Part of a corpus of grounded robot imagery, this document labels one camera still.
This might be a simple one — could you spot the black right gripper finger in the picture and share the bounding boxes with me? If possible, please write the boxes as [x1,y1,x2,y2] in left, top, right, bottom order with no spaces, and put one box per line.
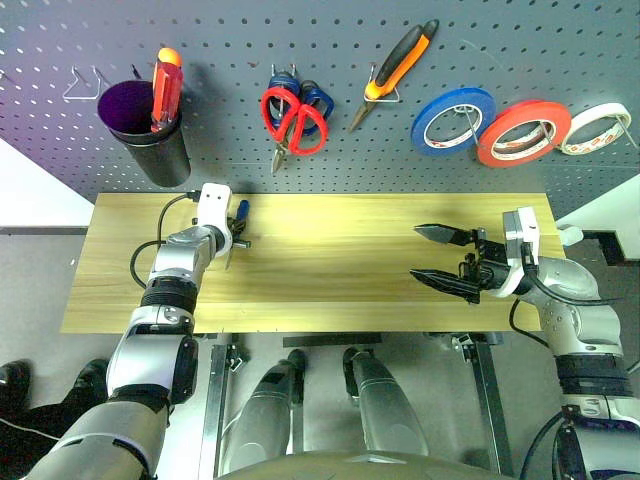
[413,223,474,247]
[409,268,474,302]

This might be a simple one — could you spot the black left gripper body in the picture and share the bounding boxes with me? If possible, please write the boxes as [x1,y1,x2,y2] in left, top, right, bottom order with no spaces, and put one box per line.
[228,216,252,251]

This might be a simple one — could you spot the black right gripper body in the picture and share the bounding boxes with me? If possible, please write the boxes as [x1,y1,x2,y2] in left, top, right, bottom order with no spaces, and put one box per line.
[456,227,511,306]

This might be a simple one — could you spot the blue handled screwdriver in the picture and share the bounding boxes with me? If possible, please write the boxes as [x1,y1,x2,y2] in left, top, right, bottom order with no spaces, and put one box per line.
[224,199,251,272]

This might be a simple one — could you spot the red handled scissors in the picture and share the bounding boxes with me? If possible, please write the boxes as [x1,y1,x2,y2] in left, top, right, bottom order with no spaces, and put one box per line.
[259,86,331,175]

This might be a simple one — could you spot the orange black handled snips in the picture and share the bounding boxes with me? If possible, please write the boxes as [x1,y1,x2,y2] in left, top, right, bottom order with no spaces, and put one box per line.
[347,19,441,134]

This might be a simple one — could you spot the blue tape roll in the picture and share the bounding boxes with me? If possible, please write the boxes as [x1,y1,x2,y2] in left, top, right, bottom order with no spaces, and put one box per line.
[410,87,498,157]

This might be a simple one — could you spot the red tape roll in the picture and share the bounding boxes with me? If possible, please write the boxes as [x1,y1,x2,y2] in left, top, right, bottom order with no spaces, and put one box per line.
[475,99,573,169]

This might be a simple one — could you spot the white tape roll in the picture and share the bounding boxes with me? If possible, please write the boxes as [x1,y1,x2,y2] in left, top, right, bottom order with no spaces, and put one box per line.
[556,102,633,158]

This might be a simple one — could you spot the grey metal pegboard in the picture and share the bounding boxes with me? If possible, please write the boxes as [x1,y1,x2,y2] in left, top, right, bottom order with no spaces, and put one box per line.
[0,0,640,222]

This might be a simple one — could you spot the white blue plastic object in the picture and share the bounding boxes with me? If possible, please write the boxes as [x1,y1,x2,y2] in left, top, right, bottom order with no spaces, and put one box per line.
[556,224,585,247]

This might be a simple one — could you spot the black plastic cup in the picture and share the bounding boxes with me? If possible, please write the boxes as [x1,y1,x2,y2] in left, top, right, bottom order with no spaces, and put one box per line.
[96,80,193,189]

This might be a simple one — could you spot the black flat strip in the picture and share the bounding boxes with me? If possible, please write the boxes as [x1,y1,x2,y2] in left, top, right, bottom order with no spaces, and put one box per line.
[282,335,383,349]

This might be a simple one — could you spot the silver right robot leg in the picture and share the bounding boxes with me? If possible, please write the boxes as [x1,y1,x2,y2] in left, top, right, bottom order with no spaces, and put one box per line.
[342,346,432,460]

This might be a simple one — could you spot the silver robot leg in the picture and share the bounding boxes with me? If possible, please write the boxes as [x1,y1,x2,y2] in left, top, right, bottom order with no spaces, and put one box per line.
[342,346,432,460]
[219,348,308,472]

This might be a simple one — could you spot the silver left robot leg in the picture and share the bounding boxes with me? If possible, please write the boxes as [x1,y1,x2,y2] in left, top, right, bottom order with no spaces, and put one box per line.
[219,348,308,472]

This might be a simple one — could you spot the grey robot torso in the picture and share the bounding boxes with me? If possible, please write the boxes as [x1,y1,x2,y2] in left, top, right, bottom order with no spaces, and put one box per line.
[213,449,517,480]

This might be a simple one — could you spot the black shoe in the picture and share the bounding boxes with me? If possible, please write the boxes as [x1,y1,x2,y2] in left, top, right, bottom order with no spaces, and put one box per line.
[72,358,110,404]

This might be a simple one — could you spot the black trousers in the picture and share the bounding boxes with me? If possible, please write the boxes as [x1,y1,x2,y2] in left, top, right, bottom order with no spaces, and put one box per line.
[0,387,109,480]

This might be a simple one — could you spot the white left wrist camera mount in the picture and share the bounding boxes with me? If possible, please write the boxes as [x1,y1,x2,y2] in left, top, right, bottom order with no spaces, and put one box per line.
[193,182,234,257]

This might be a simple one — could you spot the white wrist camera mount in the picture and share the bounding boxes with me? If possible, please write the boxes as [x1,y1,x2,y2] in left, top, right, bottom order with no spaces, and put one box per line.
[494,205,542,300]
[193,182,234,257]

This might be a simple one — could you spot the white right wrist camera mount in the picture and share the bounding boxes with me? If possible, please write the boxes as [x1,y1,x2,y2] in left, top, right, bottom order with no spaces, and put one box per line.
[494,205,542,300]

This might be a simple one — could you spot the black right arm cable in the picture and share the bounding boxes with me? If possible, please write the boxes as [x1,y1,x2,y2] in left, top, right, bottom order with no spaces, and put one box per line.
[508,238,624,480]

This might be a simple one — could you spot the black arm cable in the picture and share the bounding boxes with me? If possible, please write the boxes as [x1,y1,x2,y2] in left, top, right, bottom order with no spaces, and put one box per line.
[508,238,624,480]
[130,191,202,290]

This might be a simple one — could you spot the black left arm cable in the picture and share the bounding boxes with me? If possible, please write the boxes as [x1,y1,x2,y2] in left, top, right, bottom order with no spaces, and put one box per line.
[130,191,202,290]

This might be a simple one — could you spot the long wire tape hook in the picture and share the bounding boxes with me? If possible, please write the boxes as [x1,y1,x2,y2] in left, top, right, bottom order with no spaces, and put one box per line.
[451,39,640,150]

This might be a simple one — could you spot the metal table frame leg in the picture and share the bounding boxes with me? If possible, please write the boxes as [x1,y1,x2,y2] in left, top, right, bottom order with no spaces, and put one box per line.
[427,331,515,476]
[198,342,250,477]

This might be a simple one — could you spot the triangular wire hook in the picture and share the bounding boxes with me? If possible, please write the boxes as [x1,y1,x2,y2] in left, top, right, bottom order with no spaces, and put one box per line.
[366,62,403,104]
[61,65,113,102]

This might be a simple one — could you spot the blue handled scissors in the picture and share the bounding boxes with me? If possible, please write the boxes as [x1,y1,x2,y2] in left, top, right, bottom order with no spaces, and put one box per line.
[268,71,336,137]

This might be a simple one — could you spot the red orange handled screwdriver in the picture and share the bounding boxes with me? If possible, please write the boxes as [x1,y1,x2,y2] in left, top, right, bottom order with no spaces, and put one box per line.
[149,46,184,134]

